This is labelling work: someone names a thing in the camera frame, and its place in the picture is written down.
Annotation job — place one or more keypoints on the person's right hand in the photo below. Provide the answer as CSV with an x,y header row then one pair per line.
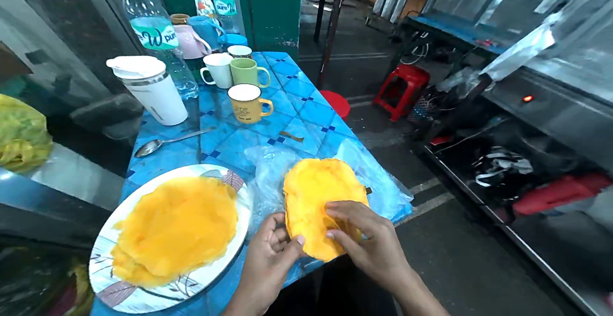
x,y
379,251

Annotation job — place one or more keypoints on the yellow enamel mug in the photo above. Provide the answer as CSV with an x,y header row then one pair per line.
x,y
246,107

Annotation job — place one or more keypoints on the person's left hand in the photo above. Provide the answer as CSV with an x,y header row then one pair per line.
x,y
266,268

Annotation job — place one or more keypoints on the person's right index finger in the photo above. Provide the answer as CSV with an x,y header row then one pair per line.
x,y
352,211

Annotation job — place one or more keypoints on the person's left thumb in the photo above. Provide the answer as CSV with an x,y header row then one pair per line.
x,y
292,251

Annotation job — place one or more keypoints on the person's left fingers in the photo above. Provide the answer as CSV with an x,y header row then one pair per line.
x,y
276,230

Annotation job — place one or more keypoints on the blue translucent plastic bag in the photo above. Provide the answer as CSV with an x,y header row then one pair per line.
x,y
383,191

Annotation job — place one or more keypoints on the person's right forearm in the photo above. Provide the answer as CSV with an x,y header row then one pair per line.
x,y
421,298

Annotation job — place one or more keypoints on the metal cart with shelf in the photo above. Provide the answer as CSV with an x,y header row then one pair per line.
x,y
550,110

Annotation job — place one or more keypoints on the person's legs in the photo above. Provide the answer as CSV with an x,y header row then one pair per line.
x,y
335,287

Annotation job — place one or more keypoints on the stack of round orange flatbreads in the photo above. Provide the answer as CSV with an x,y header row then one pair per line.
x,y
179,225

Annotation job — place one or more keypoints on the person's left forearm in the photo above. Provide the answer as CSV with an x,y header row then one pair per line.
x,y
250,304

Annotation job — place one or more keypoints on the red bag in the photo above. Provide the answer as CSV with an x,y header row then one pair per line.
x,y
558,195

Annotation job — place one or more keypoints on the large clear water bottle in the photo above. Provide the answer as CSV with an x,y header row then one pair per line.
x,y
155,33

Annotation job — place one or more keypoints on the table with blue top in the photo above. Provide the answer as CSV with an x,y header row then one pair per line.
x,y
459,33

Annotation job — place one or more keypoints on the metal spoon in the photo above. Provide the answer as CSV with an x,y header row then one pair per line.
x,y
149,148

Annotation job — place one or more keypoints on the green mug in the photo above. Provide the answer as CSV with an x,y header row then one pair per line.
x,y
244,72

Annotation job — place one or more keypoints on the blue mug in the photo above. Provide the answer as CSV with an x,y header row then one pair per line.
x,y
206,28

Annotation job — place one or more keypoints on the white tumbler with lid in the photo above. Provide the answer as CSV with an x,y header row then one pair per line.
x,y
160,98

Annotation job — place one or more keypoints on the red plastic stool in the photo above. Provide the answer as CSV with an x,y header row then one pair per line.
x,y
400,91

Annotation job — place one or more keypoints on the white plate with leaf pattern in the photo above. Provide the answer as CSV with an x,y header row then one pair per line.
x,y
108,258

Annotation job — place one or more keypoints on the green door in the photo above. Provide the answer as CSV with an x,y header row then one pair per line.
x,y
273,14

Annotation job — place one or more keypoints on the yellow-green wrapped bundle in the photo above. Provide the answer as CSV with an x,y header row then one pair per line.
x,y
21,134

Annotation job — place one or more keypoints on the pink mug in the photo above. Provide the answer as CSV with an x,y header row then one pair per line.
x,y
189,43

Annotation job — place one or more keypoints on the clear plastic bag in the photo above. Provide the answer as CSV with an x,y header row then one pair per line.
x,y
270,177

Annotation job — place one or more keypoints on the dark metal post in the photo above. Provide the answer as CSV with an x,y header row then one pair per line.
x,y
332,28

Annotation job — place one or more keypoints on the person's right thumb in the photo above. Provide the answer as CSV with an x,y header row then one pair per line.
x,y
345,243

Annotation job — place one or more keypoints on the small brown strip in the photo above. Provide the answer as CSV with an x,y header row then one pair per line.
x,y
291,136

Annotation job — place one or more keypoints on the red round stool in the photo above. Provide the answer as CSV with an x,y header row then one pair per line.
x,y
336,103

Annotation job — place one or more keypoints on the blue round lid container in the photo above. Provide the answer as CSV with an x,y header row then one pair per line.
x,y
235,41

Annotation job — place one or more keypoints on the small clear water bottle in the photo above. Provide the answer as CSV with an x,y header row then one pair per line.
x,y
223,1

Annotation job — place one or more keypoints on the white plastic sheet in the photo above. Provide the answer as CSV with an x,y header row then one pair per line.
x,y
527,50

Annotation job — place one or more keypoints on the brown-rimmed jar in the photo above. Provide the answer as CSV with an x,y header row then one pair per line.
x,y
179,19

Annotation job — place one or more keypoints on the blue tile-patterned table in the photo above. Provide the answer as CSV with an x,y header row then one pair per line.
x,y
220,146

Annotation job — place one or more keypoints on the oval orange flatbread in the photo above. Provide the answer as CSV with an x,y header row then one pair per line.
x,y
316,189

